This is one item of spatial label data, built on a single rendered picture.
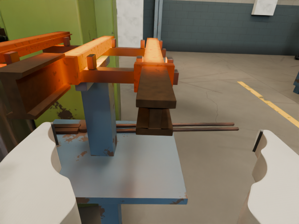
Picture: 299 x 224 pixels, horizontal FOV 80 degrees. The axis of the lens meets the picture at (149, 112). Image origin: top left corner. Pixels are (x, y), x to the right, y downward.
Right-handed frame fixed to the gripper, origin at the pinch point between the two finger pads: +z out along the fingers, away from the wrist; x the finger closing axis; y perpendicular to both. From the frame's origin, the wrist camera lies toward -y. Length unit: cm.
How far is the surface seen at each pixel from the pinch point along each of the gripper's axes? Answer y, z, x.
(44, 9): -7, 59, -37
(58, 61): -1.1, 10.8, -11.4
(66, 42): 0.5, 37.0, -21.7
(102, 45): -0.4, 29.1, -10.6
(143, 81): -1.3, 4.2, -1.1
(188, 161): 101, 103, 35
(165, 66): -1.4, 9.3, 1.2
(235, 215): 101, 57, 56
